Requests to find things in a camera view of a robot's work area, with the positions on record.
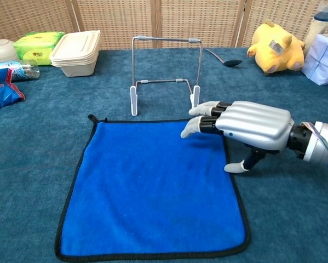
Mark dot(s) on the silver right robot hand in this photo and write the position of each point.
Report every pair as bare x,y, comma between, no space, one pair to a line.
254,123

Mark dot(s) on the blue microfiber towel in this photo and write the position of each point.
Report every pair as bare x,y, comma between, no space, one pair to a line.
152,186

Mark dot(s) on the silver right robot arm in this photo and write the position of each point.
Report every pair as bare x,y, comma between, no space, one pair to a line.
319,142

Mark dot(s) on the black spoon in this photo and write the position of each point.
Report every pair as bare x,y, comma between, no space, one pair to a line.
233,63

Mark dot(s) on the yellow plush toy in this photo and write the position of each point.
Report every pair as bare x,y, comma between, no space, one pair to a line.
273,57

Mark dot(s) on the pale lavender wrapped box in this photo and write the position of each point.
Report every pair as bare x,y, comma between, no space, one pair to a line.
322,63

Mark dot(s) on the baby bottle with blue cap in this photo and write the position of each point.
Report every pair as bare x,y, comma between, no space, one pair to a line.
317,30

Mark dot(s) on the wooden rattan folding screen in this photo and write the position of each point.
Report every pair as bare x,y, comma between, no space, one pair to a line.
120,22

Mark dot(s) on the beige lidded food container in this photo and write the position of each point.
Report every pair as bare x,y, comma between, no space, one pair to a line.
76,52

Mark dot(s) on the teal tablecloth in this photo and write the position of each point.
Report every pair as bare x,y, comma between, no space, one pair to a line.
29,164

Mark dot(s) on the green tissue pack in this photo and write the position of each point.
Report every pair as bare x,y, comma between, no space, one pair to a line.
35,43

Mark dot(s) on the clear bottle with blue label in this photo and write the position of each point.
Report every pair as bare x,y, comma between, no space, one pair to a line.
24,71

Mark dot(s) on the beige upturned bowl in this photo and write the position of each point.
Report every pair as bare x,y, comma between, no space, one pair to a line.
2,50

